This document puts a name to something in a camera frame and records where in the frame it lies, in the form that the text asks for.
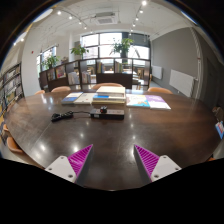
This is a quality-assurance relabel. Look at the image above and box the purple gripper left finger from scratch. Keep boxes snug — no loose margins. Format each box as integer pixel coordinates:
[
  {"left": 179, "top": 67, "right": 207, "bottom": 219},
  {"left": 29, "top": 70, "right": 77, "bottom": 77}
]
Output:
[{"left": 46, "top": 145, "right": 93, "bottom": 186}]

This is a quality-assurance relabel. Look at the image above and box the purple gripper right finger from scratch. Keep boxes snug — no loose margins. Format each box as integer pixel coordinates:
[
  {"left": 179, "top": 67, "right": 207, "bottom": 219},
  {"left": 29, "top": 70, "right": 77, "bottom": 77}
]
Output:
[{"left": 134, "top": 145, "right": 181, "bottom": 184}]

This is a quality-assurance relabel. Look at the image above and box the black charger plug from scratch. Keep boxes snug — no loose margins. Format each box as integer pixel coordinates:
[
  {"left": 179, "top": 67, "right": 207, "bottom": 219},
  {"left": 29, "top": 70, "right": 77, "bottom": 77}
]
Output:
[{"left": 100, "top": 106, "right": 107, "bottom": 113}]

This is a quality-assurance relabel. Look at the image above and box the black power strip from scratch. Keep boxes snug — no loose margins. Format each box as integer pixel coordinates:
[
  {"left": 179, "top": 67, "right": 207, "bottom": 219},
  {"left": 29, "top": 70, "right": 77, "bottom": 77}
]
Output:
[{"left": 90, "top": 109, "right": 124, "bottom": 120}]

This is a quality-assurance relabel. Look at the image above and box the purple white book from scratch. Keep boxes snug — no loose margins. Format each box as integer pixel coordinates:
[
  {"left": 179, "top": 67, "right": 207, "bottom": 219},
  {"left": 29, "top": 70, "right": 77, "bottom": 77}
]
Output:
[{"left": 146, "top": 95, "right": 171, "bottom": 110}]

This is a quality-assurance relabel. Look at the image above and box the orange chair left side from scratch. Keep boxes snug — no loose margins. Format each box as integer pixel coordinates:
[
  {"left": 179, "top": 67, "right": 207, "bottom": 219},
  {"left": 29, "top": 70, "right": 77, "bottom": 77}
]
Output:
[{"left": 7, "top": 137, "right": 23, "bottom": 154}]

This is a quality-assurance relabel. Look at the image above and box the orange chair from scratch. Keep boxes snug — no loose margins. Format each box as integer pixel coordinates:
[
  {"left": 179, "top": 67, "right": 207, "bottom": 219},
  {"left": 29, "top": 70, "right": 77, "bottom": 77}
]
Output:
[
  {"left": 91, "top": 83, "right": 123, "bottom": 90},
  {"left": 7, "top": 137, "right": 23, "bottom": 154},
  {"left": 147, "top": 87, "right": 173, "bottom": 94},
  {"left": 51, "top": 86, "right": 71, "bottom": 92}
]

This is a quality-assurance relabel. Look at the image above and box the colourful open magazine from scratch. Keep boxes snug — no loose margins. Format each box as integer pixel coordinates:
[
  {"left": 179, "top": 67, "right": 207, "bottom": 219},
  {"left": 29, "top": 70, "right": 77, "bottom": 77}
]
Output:
[{"left": 126, "top": 94, "right": 150, "bottom": 108}]

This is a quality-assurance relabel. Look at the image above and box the white flat book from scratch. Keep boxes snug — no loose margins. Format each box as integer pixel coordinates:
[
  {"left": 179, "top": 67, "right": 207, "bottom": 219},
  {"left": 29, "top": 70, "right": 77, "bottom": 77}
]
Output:
[{"left": 75, "top": 93, "right": 95, "bottom": 105}]

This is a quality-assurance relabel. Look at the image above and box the blue cover book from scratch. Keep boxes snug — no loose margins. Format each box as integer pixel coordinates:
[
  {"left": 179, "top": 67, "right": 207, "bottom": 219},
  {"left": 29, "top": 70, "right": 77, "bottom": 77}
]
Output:
[{"left": 61, "top": 92, "right": 82, "bottom": 105}]

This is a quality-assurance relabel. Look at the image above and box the orange chair back right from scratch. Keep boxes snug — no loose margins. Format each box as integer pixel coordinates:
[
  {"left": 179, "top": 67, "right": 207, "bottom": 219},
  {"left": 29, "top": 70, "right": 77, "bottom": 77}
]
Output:
[{"left": 147, "top": 87, "right": 173, "bottom": 94}]

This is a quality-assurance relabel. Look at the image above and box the blue object right edge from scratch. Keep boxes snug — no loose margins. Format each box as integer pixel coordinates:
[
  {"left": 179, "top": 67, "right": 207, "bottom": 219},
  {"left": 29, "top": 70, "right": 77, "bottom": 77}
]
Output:
[{"left": 215, "top": 121, "right": 224, "bottom": 139}]

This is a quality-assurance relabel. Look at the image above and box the stack of large books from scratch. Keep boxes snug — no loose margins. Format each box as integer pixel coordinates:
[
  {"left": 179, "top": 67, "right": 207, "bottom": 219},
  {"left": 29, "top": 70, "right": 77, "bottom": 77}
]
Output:
[{"left": 93, "top": 86, "right": 126, "bottom": 103}]

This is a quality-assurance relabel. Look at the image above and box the orange chair back left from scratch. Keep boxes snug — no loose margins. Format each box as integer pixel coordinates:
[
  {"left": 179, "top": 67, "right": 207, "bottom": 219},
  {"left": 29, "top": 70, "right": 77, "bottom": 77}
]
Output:
[{"left": 51, "top": 86, "right": 71, "bottom": 92}]

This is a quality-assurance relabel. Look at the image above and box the orange chair back middle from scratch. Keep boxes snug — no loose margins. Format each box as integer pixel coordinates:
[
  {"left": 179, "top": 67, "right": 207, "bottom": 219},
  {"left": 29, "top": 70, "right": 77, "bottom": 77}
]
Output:
[{"left": 91, "top": 83, "right": 123, "bottom": 90}]

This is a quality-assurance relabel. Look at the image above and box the dark wooden shelf unit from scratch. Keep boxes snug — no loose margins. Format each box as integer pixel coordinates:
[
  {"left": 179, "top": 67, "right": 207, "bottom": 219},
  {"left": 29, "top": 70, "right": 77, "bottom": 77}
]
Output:
[{"left": 39, "top": 57, "right": 151, "bottom": 91}]

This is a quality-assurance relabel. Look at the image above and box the potted plant far left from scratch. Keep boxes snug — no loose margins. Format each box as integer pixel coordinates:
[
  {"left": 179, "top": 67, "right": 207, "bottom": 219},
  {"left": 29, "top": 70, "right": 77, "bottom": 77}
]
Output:
[{"left": 41, "top": 56, "right": 60, "bottom": 69}]

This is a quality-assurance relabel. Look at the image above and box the potted plant left shelf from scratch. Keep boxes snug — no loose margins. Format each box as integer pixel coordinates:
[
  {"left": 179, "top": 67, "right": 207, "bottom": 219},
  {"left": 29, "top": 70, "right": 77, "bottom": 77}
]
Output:
[{"left": 70, "top": 45, "right": 89, "bottom": 60}]

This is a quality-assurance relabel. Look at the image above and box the potted plant shelf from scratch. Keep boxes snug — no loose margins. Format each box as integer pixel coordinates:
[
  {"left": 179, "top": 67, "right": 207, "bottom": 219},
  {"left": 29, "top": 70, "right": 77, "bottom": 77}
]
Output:
[
  {"left": 112, "top": 38, "right": 134, "bottom": 58},
  {"left": 70, "top": 45, "right": 89, "bottom": 60}
]

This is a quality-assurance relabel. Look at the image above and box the potted plant centre shelf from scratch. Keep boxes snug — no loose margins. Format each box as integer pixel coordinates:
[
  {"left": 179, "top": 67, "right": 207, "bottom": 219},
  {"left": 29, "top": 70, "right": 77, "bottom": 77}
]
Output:
[{"left": 112, "top": 38, "right": 134, "bottom": 58}]

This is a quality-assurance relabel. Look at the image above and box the ceiling air conditioner unit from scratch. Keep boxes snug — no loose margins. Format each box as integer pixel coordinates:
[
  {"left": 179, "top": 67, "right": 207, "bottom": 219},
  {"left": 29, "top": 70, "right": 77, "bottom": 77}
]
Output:
[{"left": 94, "top": 12, "right": 117, "bottom": 25}]

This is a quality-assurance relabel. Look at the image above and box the black coiled power cable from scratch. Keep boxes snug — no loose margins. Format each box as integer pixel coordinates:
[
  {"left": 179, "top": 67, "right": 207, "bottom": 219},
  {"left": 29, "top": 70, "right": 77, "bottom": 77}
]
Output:
[{"left": 50, "top": 110, "right": 92, "bottom": 123}]

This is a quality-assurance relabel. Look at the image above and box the white wall radiator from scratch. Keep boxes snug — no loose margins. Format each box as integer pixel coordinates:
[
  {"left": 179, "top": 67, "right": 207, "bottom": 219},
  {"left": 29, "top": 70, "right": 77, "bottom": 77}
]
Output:
[{"left": 169, "top": 70, "right": 194, "bottom": 97}]

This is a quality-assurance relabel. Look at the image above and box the left wall bookshelf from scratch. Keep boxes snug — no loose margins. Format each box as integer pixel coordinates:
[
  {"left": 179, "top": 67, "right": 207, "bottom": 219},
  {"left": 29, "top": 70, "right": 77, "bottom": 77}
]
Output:
[{"left": 0, "top": 63, "right": 24, "bottom": 116}]

